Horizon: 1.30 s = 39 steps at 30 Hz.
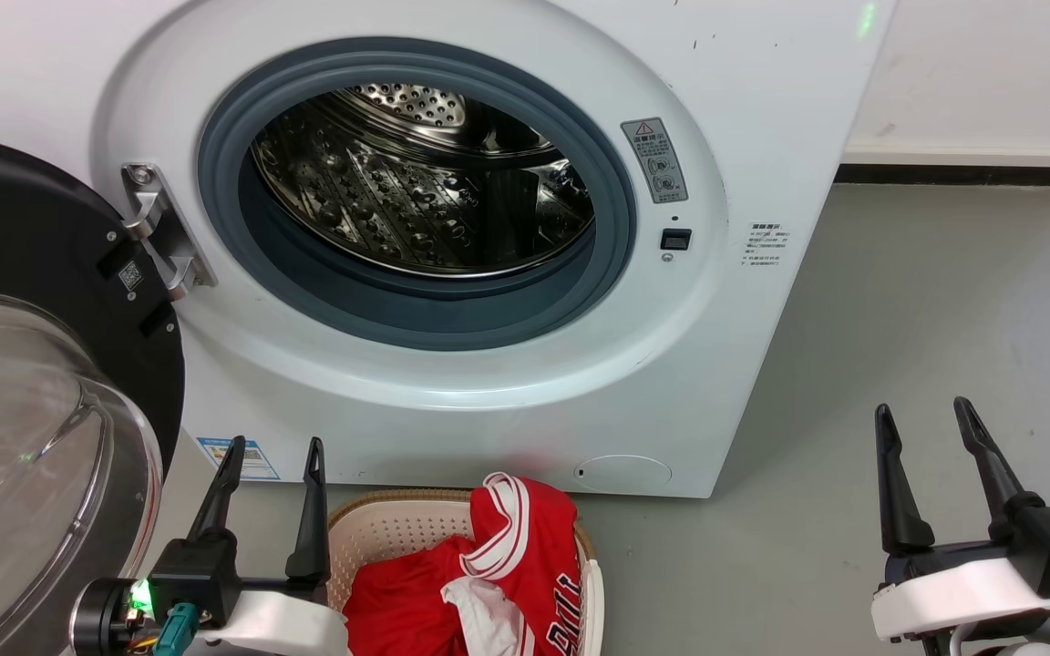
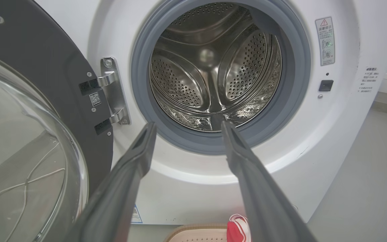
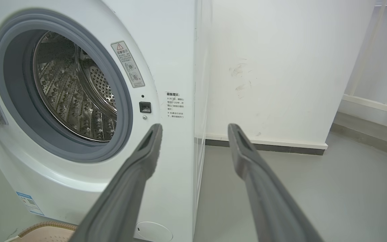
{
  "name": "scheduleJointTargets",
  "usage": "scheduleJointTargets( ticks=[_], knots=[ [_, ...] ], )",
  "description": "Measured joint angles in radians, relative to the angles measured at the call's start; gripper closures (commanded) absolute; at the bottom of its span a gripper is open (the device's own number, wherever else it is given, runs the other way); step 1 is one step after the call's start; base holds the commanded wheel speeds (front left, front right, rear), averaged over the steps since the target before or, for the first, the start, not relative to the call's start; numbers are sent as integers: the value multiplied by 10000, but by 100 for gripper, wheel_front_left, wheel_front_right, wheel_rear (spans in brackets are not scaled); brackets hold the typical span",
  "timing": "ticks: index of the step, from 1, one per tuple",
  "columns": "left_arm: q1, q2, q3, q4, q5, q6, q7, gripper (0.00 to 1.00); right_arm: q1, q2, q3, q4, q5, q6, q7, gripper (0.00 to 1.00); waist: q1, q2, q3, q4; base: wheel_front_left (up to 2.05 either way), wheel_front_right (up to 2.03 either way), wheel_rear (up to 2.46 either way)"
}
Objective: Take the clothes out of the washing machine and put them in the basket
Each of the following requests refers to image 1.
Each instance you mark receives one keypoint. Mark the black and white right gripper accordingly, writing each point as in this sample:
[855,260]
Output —
[990,579]

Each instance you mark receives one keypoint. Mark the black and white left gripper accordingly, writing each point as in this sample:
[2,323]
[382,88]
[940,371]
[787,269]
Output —
[197,574]

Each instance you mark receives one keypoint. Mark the red and white jersey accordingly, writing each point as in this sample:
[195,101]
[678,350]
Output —
[525,533]

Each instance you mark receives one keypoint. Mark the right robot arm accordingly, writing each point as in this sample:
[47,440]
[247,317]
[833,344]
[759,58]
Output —
[1031,649]

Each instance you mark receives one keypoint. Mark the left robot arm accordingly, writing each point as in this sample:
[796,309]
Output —
[101,620]

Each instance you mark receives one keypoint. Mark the cream perforated laundry basket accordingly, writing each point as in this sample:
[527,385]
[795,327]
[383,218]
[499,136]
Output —
[397,528]

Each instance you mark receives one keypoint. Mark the open washer door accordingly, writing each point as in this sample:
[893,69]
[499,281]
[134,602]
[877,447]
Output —
[33,237]

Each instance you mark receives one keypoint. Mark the white front-load washing machine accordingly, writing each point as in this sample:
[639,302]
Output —
[744,109]

